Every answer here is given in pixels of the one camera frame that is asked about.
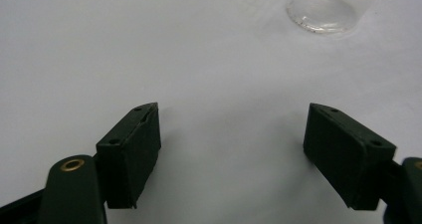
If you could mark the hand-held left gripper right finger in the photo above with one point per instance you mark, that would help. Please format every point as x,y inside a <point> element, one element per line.
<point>345,157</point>

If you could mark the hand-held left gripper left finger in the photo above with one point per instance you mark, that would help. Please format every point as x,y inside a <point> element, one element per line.
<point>127,157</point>

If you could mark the clear round plastic lid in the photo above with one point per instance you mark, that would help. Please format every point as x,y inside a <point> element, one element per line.
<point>321,12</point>

